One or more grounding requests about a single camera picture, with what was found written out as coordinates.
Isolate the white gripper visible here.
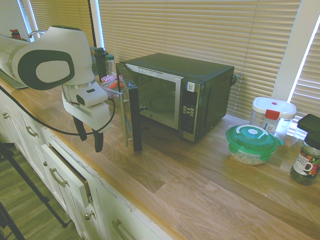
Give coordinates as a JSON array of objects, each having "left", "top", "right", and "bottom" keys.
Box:
[{"left": 61, "top": 93, "right": 113, "bottom": 153}]

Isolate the microwave door with silver handle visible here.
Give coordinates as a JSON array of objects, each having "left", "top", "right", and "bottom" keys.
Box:
[{"left": 115, "top": 61, "right": 150, "bottom": 153}]

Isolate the black steel microwave body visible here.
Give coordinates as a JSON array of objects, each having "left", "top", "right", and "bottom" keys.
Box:
[{"left": 124, "top": 52, "right": 236, "bottom": 144}]

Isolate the white open drawer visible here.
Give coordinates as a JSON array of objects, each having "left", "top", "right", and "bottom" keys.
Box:
[{"left": 41, "top": 143, "right": 92, "bottom": 209}]

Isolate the flat clear plastic container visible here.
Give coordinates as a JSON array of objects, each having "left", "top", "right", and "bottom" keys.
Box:
[{"left": 101, "top": 79, "right": 128, "bottom": 99}]

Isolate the red checked jar lid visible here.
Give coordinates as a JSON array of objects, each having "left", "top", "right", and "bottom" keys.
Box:
[{"left": 100, "top": 74, "right": 124, "bottom": 84}]

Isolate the white kitchen cabinet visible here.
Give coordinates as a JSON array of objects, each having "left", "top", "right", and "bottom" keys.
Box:
[{"left": 0, "top": 86, "right": 176, "bottom": 240}]

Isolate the black shaker bottle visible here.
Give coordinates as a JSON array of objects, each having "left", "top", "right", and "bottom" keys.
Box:
[{"left": 93, "top": 47, "right": 110, "bottom": 82}]

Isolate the clear jar with green lid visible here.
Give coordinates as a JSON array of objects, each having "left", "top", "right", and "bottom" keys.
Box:
[{"left": 104, "top": 54, "right": 117, "bottom": 77}]

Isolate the stainless steel double sink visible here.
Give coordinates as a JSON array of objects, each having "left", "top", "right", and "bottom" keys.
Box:
[{"left": 0, "top": 68, "right": 29, "bottom": 91}]

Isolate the chrome kitchen faucet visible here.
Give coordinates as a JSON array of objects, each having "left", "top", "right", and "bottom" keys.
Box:
[{"left": 27, "top": 29, "right": 47, "bottom": 39}]

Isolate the narrow beige window blind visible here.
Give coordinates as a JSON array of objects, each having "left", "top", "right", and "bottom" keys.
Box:
[{"left": 29, "top": 0, "right": 95, "bottom": 48}]

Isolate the red water bottle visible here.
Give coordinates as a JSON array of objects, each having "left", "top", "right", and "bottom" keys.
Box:
[{"left": 9, "top": 28, "right": 22, "bottom": 40}]

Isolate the wide beige window blind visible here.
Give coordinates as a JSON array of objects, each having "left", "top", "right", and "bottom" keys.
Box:
[{"left": 98, "top": 0, "right": 301, "bottom": 121}]

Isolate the round bowl with green lid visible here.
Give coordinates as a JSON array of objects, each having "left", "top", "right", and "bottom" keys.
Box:
[{"left": 225, "top": 124, "right": 285, "bottom": 166}]

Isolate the clear container white lid red clip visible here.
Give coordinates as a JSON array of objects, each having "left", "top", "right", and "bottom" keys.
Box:
[{"left": 249, "top": 96, "right": 298, "bottom": 141}]

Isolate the clear plastic cup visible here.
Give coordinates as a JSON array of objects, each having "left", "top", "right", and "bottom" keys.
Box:
[{"left": 292, "top": 126, "right": 308, "bottom": 147}]

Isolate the instant coffee jar black lid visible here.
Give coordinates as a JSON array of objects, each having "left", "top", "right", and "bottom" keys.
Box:
[{"left": 289, "top": 113, "right": 320, "bottom": 187}]

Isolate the beige blind beside coffee jar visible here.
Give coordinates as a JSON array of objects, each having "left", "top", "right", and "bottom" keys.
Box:
[{"left": 287, "top": 23, "right": 320, "bottom": 137}]

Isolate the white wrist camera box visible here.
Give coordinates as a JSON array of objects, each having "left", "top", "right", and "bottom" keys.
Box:
[{"left": 75, "top": 86, "right": 109, "bottom": 108}]

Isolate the silver cabinet bar handle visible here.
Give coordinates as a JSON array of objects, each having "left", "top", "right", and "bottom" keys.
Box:
[
  {"left": 111, "top": 219, "right": 134, "bottom": 240},
  {"left": 25, "top": 125, "right": 39, "bottom": 138}
]

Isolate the black camera tripod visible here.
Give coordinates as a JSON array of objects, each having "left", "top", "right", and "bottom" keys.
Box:
[{"left": 0, "top": 139, "right": 69, "bottom": 240}]

